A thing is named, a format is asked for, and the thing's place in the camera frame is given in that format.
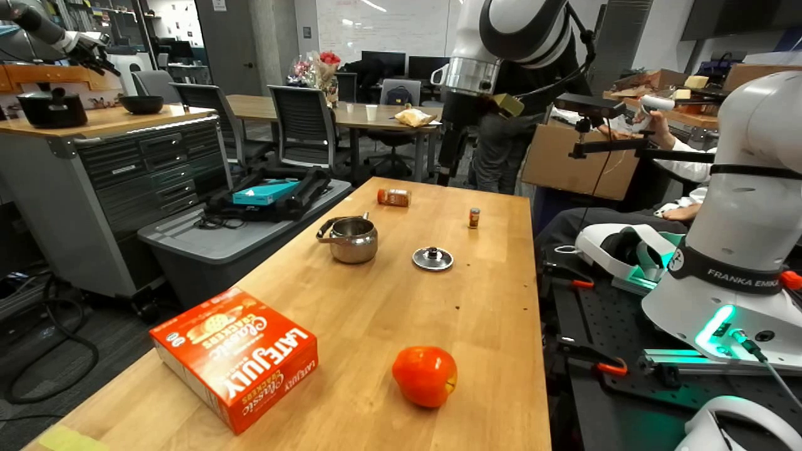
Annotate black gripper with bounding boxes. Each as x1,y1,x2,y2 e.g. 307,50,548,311
444,87,502,179

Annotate silver metal kettle lid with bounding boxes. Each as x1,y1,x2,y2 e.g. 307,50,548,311
408,242,458,276

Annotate standing person in jeans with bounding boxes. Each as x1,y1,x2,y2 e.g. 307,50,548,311
467,109,537,194

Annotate yellow bag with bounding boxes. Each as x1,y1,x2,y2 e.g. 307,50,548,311
394,105,437,132

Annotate orange spice jar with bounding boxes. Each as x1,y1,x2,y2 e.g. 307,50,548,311
374,186,413,209

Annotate grey office chair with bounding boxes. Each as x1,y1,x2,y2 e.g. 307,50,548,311
269,83,337,171
378,75,423,108
134,67,183,108
174,80,245,171

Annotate brown cardboard box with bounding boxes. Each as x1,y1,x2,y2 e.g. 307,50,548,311
520,119,644,203

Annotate black computer monitor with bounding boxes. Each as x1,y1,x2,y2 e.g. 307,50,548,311
407,52,455,83
359,48,408,83

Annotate silver metal bowl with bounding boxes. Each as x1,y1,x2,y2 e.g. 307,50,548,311
313,213,382,268

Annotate white VR headset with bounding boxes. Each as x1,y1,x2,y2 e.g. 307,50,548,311
574,221,685,295

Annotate wrapped flower bouquet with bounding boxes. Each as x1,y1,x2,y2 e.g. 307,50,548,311
290,48,345,89

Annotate teal case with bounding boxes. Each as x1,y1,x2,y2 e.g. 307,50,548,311
230,177,303,207

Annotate seated person white sleeves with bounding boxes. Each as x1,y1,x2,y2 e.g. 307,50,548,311
600,108,721,228

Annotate orange-red toy tomato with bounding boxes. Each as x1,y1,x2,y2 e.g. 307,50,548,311
392,343,461,411

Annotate grey storage bin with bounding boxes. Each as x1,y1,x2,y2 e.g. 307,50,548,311
136,176,357,308

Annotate orange Late July cracker box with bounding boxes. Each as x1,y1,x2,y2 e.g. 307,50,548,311
147,287,322,435

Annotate black bowl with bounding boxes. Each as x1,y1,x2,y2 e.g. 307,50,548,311
119,93,168,118

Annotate grey drawer cabinet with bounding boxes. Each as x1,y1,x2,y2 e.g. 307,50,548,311
0,103,235,301

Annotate black cooking pot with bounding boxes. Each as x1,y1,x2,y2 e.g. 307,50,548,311
17,84,91,129

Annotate wooden shelf board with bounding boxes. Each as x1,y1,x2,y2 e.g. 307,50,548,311
0,63,107,94

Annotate yellow-green pad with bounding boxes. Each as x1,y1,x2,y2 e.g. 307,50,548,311
32,422,110,451

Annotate black clamp orange handle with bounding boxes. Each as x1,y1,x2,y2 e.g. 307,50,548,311
557,333,634,381
541,260,600,295

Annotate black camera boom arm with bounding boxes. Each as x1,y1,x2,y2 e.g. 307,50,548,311
570,136,720,166

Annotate aluminium extrusion rail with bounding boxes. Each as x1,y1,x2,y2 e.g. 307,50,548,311
642,345,802,381

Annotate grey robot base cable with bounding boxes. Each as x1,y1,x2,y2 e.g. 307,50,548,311
734,328,802,411

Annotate black looped floor cable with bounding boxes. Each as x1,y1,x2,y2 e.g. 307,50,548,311
0,272,106,405

